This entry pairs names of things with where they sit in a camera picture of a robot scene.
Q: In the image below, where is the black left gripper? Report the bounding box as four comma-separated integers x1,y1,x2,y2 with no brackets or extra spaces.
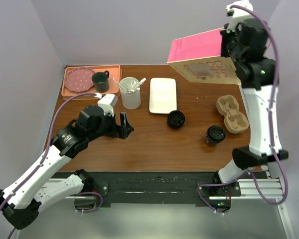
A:
88,109,134,141

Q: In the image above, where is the pink cakes paper bag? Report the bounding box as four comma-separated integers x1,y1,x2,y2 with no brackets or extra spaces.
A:
167,28,241,85

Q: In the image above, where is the dark brown coffee cup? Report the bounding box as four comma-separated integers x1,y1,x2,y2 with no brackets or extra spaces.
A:
205,135,225,147

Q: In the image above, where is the black coffee lid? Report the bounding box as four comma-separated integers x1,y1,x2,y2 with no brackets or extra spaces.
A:
206,125,225,137

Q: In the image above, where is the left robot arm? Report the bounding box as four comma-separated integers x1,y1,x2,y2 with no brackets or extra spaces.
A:
0,105,134,230

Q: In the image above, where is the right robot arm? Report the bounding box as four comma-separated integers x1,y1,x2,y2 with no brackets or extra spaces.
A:
212,18,289,196

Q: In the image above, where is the frosted white utensil cup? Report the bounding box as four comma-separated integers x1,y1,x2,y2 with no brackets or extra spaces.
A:
120,77,141,110

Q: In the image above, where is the wrapped white utensil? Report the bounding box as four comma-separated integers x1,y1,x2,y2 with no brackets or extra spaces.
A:
113,78,146,93

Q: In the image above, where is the dark green mug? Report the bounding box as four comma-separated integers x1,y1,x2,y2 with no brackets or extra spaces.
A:
92,70,110,93

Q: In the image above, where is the white rectangular plate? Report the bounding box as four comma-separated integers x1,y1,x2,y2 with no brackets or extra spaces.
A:
149,78,177,114

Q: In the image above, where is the pink polka dot plate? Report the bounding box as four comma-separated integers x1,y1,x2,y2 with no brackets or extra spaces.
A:
64,67,95,93

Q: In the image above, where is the cardboard cup carrier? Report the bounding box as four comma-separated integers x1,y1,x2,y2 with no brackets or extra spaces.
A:
215,95,249,134

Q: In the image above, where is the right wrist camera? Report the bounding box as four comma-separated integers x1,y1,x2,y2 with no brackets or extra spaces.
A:
225,0,253,33

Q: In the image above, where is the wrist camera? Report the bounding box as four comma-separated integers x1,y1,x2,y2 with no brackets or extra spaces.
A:
97,94,118,117
225,0,253,33

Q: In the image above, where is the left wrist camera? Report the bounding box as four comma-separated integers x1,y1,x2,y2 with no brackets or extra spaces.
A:
97,94,118,117

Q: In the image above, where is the black mounting base rail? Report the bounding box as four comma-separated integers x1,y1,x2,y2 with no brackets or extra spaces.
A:
64,171,242,209

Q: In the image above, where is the aluminium frame rail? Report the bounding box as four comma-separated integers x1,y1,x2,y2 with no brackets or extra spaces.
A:
235,74,297,239

